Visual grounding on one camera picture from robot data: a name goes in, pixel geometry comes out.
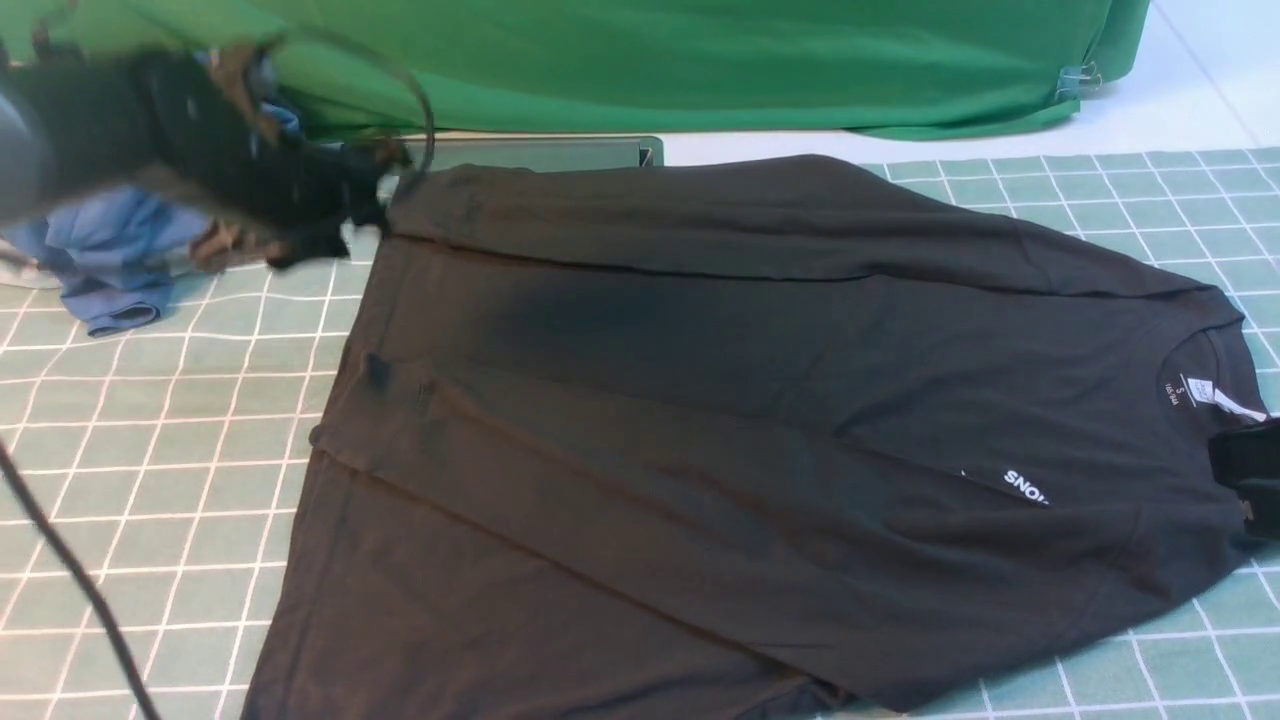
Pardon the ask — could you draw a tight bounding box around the green checkered table cloth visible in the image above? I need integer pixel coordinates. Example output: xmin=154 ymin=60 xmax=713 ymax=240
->
xmin=1 ymin=147 xmax=1279 ymax=719

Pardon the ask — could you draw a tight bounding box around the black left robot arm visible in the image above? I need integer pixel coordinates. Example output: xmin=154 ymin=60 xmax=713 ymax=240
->
xmin=3 ymin=35 xmax=413 ymax=272

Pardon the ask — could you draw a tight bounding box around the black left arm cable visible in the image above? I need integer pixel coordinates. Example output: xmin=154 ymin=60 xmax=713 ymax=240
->
xmin=0 ymin=29 xmax=436 ymax=720

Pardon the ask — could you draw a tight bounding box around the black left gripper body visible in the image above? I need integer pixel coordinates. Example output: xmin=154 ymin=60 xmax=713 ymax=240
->
xmin=189 ymin=129 xmax=401 ymax=269

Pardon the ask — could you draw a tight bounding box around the green backdrop cloth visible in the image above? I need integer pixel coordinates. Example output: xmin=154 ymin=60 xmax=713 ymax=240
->
xmin=52 ymin=1 xmax=1149 ymax=141

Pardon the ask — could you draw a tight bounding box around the blue crumpled shirt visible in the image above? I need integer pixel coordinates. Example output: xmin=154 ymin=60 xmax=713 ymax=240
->
xmin=0 ymin=50 xmax=305 ymax=338

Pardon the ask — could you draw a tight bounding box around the dark gray long-sleeved shirt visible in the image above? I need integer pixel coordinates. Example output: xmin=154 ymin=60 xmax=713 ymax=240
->
xmin=243 ymin=156 xmax=1277 ymax=719

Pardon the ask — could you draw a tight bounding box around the metal binder clip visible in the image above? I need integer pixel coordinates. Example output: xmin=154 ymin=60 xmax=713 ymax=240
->
xmin=1053 ymin=61 xmax=1105 ymax=102

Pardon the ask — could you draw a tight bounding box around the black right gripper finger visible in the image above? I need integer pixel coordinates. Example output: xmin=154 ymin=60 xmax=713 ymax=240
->
xmin=1208 ymin=420 xmax=1279 ymax=541

